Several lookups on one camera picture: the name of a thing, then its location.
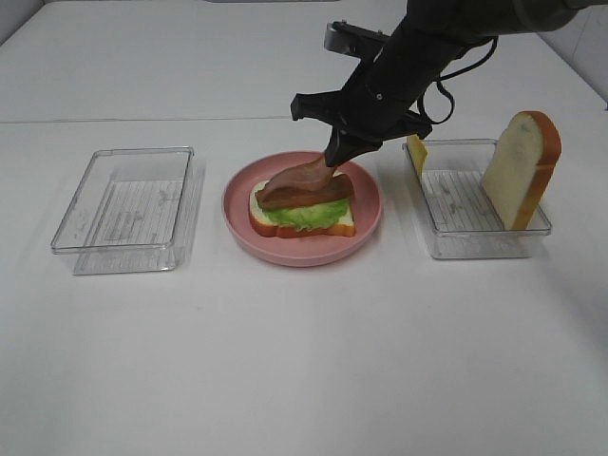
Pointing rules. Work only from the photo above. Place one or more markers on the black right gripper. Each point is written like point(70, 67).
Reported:
point(373, 106)

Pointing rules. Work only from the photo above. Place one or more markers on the bacon strip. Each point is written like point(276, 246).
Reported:
point(310, 177)
point(340, 187)

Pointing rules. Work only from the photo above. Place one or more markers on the yellow cheese slice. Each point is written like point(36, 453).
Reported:
point(417, 152)

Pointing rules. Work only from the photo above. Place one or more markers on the bread slice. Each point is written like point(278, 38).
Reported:
point(521, 167)
point(266, 228)

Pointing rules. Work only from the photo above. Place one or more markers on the green lettuce leaf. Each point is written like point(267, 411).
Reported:
point(320, 215)

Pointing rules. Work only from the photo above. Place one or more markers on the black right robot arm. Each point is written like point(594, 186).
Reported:
point(447, 30)

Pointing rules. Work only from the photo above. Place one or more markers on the pink round plate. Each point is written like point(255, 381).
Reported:
point(311, 251)

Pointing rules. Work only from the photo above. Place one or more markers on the right clear plastic tray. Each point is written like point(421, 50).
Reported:
point(457, 219)

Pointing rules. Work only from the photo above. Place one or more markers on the clear plastic tray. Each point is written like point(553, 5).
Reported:
point(457, 219)
point(133, 211)

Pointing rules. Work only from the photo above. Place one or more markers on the left clear plastic tray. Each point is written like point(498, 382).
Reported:
point(133, 211)

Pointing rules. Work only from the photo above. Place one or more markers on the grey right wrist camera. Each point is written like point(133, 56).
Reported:
point(347, 39)

